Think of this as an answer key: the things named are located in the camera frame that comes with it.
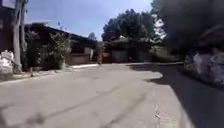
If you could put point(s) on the grey utility pole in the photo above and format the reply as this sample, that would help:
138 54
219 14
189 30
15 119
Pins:
16 36

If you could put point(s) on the concrete kerb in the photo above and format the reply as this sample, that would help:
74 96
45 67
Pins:
36 74

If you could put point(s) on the white rubble pile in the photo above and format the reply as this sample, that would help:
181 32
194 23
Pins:
5 63

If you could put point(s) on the white stone wall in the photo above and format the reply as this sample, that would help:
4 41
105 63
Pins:
207 67

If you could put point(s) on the green bush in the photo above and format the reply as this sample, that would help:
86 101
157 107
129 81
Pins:
55 53

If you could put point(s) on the large dark tree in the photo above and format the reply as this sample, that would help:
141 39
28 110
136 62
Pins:
130 25

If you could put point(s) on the grey concrete road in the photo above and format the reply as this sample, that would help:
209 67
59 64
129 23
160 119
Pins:
100 93

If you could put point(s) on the dark-roofed low building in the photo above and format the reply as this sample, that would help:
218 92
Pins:
78 46

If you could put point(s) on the large shady tree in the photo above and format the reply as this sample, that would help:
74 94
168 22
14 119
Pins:
190 20

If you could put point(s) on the building with grey gate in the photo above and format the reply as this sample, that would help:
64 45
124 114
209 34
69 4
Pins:
119 56

